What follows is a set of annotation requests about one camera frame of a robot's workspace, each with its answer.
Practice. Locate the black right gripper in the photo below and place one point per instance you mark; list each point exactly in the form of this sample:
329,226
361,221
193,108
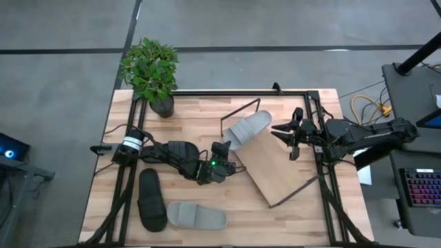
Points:
305,134

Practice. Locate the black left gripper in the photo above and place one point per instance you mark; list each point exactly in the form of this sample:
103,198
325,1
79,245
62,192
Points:
217,170

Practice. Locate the grey rubber slide sandal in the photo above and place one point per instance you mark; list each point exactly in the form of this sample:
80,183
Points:
246,129
196,215

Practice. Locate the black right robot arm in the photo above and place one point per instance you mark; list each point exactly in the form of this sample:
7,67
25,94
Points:
372,134

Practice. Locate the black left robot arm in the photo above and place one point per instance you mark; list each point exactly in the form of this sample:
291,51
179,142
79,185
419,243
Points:
122,155

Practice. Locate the black plant pot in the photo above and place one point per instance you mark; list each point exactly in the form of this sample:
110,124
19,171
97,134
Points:
163,108

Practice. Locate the black flat panel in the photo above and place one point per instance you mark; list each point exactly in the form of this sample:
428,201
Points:
370,160

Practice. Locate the white paper sheet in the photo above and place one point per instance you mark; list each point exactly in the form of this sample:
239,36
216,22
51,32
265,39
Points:
365,175

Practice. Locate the green leafy plant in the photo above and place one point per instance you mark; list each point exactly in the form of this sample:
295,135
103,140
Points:
150,69

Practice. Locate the laptop with blue screen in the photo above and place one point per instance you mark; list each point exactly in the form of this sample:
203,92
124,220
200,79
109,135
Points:
432,120

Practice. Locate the backlit rainbow keyboard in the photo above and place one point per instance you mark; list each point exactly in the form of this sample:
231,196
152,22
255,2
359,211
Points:
423,187

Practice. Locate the black pole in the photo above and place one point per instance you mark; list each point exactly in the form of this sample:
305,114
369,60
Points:
417,55

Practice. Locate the dark grey desk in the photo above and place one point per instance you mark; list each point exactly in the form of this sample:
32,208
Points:
413,220

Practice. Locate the grey metal stand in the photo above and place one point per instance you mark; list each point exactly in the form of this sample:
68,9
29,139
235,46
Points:
20,172

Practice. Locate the black device with blue light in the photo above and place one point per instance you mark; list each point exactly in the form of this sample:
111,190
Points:
12,146

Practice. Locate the wooden shelf with metal frame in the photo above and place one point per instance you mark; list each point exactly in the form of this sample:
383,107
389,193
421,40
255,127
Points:
272,168

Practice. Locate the black frame bracket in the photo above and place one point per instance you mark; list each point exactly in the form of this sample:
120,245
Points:
276,88

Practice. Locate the black aluminium rig frame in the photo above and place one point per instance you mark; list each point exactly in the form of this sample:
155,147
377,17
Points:
241,93

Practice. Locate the black clamp mount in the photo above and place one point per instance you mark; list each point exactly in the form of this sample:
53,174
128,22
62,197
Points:
100,149

